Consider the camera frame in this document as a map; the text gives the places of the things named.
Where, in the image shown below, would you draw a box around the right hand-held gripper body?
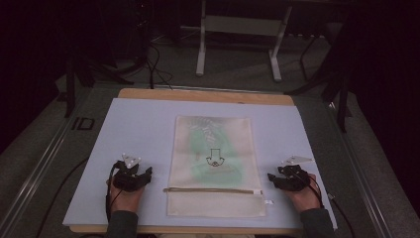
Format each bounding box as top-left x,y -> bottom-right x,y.
276,156 -> 314,192

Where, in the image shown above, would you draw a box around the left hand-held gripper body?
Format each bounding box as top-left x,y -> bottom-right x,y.
112,152 -> 148,193

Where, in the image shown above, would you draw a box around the beige mesh zipper bag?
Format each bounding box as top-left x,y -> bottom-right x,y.
162,114 -> 275,218

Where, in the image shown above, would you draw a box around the person's left hand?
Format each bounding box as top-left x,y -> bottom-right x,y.
107,177 -> 146,214

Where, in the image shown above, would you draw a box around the person's right hand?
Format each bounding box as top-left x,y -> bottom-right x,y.
284,179 -> 322,213

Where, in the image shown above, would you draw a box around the green garment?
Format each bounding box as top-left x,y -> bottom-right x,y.
187,127 -> 247,186

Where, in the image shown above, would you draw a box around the black metal stand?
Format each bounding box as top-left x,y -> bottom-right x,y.
284,31 -> 354,134
63,54 -> 136,119

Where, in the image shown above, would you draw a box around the white metal stand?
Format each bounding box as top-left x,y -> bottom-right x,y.
195,0 -> 293,83

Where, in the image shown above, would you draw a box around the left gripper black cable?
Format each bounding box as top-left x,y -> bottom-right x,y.
35,158 -> 124,238

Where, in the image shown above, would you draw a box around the metal floor rail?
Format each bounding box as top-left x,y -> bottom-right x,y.
328,101 -> 395,238
0,98 -> 87,238

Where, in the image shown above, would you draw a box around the black floor cables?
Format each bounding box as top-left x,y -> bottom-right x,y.
144,39 -> 174,91

